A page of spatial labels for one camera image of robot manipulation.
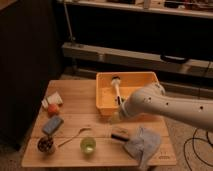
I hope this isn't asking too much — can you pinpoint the wooden table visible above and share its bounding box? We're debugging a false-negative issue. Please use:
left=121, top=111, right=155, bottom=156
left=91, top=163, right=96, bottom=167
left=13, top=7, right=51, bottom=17
left=21, top=79, right=178, bottom=169

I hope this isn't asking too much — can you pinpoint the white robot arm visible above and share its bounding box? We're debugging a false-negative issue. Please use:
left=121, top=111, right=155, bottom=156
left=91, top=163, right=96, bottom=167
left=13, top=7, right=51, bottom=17
left=110, top=83, right=213, bottom=132

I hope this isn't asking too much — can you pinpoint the small white block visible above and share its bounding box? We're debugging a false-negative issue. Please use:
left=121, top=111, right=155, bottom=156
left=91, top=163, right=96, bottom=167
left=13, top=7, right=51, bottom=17
left=41, top=99, right=49, bottom=109

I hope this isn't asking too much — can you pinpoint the grey crumpled cloth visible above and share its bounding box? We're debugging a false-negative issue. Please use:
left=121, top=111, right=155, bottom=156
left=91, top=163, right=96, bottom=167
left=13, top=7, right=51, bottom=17
left=124, top=126, right=161, bottom=171

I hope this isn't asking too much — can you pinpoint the black floor cable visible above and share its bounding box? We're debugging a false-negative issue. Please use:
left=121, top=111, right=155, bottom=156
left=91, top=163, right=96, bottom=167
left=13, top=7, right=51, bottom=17
left=183, top=128, right=213, bottom=168

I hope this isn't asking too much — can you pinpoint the white box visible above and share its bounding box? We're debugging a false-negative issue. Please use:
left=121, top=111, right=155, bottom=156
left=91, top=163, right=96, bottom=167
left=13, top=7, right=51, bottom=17
left=47, top=92, right=63, bottom=105

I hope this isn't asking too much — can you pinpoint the metal pole stand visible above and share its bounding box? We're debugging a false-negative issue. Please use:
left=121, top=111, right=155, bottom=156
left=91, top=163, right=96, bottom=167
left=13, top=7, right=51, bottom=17
left=63, top=0, right=76, bottom=45

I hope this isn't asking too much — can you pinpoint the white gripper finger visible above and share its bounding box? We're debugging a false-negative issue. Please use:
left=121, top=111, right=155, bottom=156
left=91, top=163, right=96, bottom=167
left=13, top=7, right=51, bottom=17
left=110, top=112, right=120, bottom=124

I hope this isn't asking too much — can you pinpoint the black handle on shelf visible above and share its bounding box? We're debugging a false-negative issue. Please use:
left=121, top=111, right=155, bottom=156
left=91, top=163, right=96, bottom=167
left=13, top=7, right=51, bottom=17
left=160, top=55, right=189, bottom=64

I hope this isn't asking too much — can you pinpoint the white dish brush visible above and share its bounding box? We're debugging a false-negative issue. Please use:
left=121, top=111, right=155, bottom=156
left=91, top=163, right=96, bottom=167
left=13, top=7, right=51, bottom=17
left=111, top=76, right=122, bottom=104

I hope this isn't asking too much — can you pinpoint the dark bowl with contents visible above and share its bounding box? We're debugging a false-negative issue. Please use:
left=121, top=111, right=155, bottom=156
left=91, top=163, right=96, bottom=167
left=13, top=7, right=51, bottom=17
left=37, top=136, right=55, bottom=154

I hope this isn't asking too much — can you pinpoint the blue sponge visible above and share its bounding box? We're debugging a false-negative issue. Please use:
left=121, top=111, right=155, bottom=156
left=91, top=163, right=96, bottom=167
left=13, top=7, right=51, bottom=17
left=42, top=116, right=64, bottom=135

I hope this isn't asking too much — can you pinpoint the green cup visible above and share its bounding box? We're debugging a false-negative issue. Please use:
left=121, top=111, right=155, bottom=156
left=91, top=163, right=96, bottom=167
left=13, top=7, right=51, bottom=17
left=80, top=137, right=96, bottom=155

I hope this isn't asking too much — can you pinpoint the wooden spoon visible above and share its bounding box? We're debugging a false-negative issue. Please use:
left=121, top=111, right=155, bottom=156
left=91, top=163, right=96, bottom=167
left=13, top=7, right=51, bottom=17
left=58, top=127, right=91, bottom=148

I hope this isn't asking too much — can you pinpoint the grey metal shelf beam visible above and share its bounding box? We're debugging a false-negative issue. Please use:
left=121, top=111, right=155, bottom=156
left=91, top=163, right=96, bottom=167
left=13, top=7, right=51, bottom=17
left=62, top=42, right=213, bottom=79

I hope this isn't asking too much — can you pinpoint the orange fruit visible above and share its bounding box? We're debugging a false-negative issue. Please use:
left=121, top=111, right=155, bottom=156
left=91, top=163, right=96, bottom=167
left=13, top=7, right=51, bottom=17
left=47, top=104, right=60, bottom=117

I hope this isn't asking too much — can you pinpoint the black whiteboard eraser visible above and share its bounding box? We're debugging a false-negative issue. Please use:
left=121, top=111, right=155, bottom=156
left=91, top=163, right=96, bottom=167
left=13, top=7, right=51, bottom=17
left=111, top=130, right=129, bottom=142

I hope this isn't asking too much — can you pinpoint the yellow plastic bin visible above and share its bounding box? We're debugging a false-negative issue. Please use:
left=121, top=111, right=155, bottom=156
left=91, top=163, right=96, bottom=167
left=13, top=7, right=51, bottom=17
left=96, top=71, right=158, bottom=116

